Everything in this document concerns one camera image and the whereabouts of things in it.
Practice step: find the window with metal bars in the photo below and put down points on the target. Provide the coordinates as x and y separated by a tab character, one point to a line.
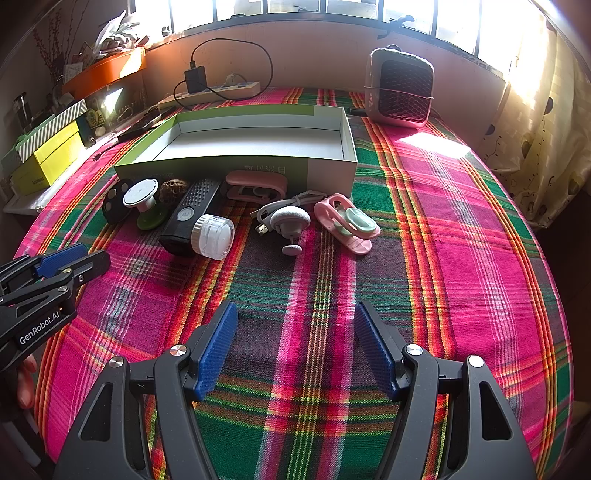
323	7

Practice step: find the white clear plastic cap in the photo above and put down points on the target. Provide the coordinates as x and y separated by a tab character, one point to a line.
214	235

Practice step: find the black handheld device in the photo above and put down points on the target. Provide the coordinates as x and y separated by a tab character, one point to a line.
178	235

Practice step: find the grey white knob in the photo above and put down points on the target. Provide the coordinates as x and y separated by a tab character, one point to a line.
291	220

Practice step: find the small pink heater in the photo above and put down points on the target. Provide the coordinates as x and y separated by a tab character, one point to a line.
401	87

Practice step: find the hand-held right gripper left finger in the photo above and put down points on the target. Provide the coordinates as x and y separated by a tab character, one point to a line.
217	350

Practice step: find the pink clip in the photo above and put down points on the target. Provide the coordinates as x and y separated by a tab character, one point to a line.
244	177

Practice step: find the pale patterned curtain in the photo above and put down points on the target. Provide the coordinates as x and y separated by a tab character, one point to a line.
531	138

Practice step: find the plaid blanket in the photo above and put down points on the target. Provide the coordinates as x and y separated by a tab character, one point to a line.
323	277

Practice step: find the green printed card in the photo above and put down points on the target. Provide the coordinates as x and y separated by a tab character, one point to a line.
96	119

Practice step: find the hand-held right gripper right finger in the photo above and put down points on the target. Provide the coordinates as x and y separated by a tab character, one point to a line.
376	355

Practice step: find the white plug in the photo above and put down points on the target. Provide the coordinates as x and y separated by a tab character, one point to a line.
234	79

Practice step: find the black window latch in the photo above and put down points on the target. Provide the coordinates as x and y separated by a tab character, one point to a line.
397	25

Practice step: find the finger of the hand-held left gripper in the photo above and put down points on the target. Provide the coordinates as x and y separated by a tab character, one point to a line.
60	259
87	265

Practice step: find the yellow box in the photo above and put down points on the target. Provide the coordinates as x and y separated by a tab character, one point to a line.
51	152

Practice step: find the orange shelf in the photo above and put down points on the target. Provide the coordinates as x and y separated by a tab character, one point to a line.
106	69

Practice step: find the dried twig branches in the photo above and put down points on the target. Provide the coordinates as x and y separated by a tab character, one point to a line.
55	46

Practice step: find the person's left hand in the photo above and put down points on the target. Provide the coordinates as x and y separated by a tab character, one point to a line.
27	383

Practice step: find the glass shelf cabinet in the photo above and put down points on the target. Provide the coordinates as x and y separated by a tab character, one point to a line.
115	99

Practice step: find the pale wrapped bundle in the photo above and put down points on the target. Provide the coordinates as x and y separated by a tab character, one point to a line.
117	32

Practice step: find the black charger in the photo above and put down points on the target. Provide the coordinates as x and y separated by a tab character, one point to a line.
196	79

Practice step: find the black disc with white dots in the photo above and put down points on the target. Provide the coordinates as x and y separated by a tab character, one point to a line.
111	207

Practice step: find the brown walnut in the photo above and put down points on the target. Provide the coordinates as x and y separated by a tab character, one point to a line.
173	190

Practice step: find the pink holder with green disc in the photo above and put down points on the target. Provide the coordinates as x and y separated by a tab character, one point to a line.
332	207

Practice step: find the black phone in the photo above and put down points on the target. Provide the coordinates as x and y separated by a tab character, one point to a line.
143	121

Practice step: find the beige power strip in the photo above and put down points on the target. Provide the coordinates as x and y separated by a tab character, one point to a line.
231	90

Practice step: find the green white striped box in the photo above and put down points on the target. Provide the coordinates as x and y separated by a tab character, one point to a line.
55	122

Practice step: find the white spool with green base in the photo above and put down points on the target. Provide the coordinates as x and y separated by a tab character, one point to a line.
141	191

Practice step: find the green white cardboard box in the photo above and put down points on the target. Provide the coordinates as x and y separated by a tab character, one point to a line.
258	143

